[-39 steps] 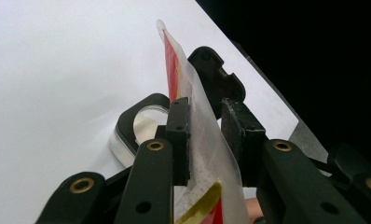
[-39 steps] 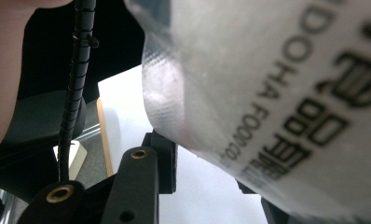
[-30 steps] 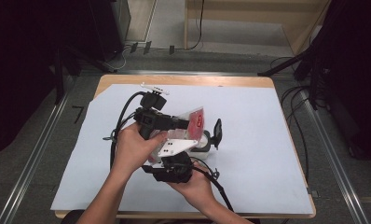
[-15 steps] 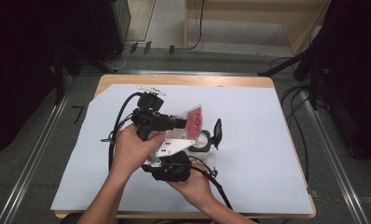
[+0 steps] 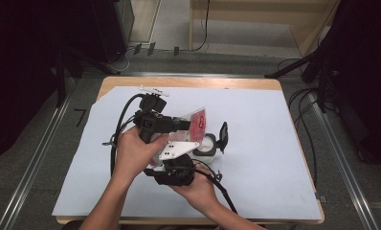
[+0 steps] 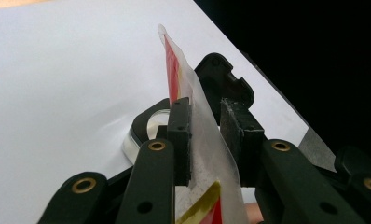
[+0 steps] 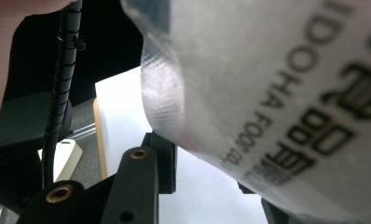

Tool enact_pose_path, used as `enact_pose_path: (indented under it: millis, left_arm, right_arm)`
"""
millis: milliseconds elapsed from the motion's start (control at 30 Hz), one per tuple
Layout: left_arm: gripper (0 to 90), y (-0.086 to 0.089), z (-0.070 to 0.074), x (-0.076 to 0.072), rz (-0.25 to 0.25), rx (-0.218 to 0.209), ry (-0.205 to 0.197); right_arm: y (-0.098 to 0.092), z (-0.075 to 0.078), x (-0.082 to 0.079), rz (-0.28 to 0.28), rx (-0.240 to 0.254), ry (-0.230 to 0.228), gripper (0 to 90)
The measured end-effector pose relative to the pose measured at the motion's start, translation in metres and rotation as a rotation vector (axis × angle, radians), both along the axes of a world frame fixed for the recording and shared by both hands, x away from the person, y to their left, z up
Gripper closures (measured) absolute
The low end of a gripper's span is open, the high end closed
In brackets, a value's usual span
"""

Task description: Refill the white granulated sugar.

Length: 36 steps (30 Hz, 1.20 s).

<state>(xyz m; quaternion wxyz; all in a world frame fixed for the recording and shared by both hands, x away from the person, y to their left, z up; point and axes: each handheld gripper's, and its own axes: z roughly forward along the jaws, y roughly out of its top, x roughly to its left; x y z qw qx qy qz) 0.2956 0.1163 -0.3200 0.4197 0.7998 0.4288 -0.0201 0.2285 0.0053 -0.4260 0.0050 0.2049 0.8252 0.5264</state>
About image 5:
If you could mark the black stand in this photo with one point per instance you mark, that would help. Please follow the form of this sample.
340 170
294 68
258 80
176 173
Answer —
61 80

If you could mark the dark cabinet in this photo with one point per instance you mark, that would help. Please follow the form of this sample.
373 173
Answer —
112 28

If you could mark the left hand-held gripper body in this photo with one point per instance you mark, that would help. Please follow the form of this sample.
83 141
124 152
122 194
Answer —
153 123

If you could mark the person's left hand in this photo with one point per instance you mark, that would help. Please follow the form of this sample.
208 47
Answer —
134 156

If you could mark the black tripod leg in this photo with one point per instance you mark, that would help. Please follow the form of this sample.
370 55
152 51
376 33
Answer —
290 66

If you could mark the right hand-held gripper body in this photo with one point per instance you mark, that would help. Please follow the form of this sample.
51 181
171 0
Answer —
177 172

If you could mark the red and white pouch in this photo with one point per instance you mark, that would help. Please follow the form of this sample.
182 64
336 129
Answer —
198 124

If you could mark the white table sheet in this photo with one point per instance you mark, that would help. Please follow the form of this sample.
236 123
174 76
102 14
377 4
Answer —
258 185

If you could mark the person's right hand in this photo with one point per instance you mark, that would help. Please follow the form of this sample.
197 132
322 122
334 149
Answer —
204 193

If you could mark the metal floor rail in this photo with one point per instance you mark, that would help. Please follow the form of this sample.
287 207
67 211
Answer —
345 166
35 159

